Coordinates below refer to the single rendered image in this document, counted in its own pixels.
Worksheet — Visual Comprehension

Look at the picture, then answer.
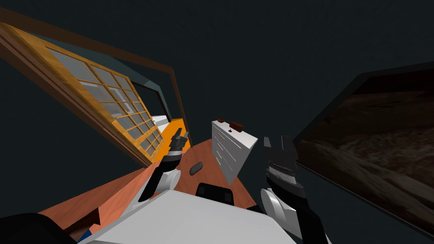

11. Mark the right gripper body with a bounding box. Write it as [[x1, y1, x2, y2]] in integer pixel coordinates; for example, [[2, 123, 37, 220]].
[[264, 146, 300, 165]]

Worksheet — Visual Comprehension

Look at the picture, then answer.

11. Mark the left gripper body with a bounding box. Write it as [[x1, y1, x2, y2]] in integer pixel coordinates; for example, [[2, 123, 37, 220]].
[[168, 136, 186, 155]]

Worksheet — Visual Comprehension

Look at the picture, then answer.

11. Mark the white chest of drawers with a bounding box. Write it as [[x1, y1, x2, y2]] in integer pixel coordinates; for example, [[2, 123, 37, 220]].
[[211, 118, 259, 187]]

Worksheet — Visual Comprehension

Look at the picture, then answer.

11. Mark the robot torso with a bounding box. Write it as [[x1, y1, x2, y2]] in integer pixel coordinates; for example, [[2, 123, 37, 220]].
[[78, 182, 298, 244]]

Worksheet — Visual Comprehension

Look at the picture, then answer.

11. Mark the wooden door with glass panes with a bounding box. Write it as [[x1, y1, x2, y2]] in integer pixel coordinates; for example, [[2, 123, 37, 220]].
[[0, 22, 164, 167]]

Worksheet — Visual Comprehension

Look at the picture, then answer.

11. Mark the dark framed wall picture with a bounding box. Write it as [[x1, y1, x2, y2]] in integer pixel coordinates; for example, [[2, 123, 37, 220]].
[[292, 61, 434, 238]]

